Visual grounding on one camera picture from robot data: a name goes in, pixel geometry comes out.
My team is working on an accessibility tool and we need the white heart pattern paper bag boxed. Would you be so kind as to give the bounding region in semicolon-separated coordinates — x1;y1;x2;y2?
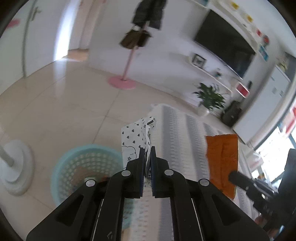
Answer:
121;116;157;187

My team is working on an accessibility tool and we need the teal plastic waste basket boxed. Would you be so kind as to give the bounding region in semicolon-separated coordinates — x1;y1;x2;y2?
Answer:
50;143;136;230

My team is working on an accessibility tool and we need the orange plastic bag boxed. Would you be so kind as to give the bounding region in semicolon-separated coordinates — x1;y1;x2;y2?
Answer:
206;134;238;199

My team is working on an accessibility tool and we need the white cabinet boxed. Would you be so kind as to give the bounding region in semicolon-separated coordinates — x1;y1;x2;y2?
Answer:
233;66;290;144

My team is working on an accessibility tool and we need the black guitar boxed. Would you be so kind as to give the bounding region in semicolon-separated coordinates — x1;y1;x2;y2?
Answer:
221;100;242;127

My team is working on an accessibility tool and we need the pink top standing table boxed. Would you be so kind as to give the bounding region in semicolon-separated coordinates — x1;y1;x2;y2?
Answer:
0;0;41;197

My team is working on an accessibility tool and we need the potted green plant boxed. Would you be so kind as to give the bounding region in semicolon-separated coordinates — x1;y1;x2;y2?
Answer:
193;83;226;117

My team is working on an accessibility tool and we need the small figurine on shelf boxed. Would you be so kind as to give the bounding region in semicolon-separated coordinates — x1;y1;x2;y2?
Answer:
215;68;222;79

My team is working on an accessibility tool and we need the pink coat rack stand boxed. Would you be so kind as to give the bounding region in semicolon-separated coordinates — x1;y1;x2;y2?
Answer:
107;41;137;90

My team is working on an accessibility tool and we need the white wavy lower shelf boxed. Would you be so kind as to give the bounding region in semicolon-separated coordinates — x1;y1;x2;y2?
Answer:
187;53;234;96

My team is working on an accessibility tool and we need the framed butterfly picture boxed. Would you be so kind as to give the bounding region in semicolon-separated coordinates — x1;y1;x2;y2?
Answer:
192;54;207;68

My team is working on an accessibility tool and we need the brown hanging bag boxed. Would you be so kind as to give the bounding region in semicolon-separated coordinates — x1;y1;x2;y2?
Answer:
119;25;152;50

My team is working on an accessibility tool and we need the black hanging coat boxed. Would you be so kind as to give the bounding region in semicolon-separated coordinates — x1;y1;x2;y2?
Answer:
132;0;167;30

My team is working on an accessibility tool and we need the red square wall box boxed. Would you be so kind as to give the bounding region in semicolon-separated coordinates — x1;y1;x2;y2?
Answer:
235;82;250;98

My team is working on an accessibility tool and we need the black wall television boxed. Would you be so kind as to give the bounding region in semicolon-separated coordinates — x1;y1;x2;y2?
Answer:
194;10;255;78

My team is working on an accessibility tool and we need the white upper wall shelf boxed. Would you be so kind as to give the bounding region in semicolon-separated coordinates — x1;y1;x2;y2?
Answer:
191;1;263;50

